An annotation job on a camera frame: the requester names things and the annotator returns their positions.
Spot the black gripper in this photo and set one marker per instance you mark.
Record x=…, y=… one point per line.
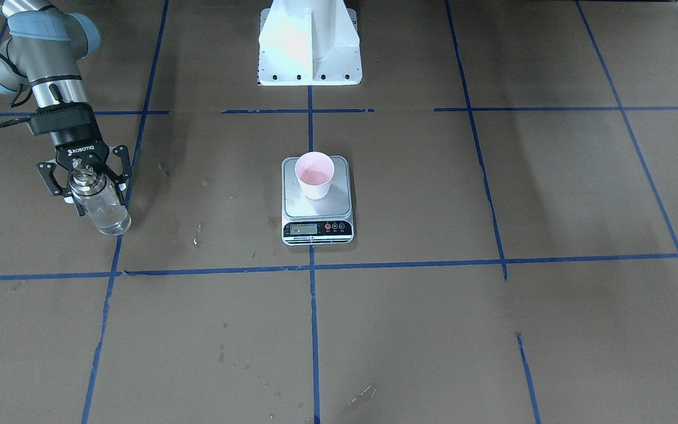
x=82, y=153

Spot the clear glass sauce bottle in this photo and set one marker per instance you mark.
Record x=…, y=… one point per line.
x=99, y=200

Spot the grey digital kitchen scale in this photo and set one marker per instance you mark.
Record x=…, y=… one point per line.
x=328, y=220

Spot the pink paper cup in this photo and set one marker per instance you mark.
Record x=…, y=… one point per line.
x=314, y=171

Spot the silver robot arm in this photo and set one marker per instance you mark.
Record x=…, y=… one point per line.
x=40, y=59

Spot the white pedestal column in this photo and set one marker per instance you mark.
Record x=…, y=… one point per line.
x=309, y=43

